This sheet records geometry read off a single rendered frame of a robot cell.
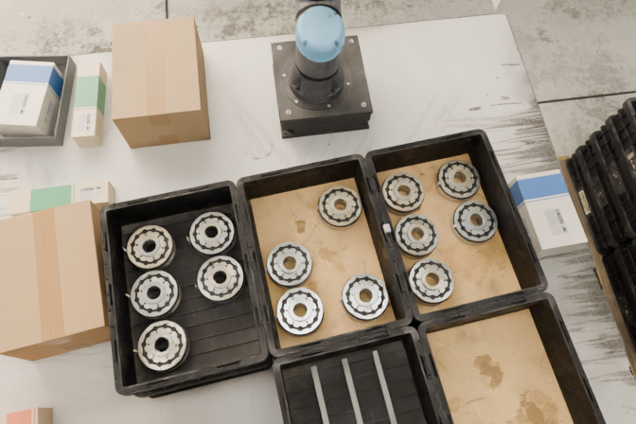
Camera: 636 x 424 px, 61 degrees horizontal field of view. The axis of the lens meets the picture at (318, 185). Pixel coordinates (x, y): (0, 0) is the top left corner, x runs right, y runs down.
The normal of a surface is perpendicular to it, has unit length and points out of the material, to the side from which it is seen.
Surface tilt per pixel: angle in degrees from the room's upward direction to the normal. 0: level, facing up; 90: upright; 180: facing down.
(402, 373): 0
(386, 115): 0
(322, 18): 10
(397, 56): 0
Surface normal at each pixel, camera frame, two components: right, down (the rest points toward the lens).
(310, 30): 0.05, -0.24
